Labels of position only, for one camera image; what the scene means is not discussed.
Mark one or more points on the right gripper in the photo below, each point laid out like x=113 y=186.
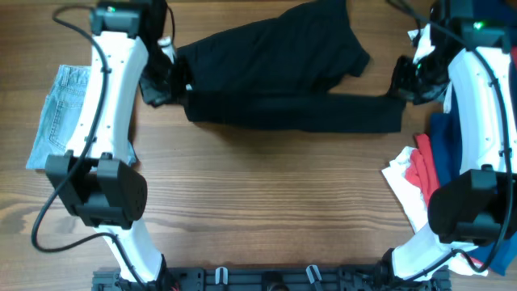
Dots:
x=400 y=87

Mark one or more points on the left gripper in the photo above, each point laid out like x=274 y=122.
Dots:
x=182 y=69

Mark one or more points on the black shorts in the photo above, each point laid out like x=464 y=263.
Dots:
x=279 y=74

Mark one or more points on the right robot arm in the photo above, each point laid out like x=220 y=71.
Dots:
x=458 y=186

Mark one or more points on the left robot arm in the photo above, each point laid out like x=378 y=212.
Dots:
x=93 y=178

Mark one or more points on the white garment top right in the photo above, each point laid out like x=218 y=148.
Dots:
x=421 y=39

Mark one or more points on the folded light blue jeans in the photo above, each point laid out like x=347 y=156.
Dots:
x=60 y=114

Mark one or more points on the white garment with red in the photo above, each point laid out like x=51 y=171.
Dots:
x=410 y=196

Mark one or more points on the navy blue garment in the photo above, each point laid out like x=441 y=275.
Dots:
x=445 y=132

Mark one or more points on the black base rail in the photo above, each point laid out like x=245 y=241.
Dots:
x=345 y=278

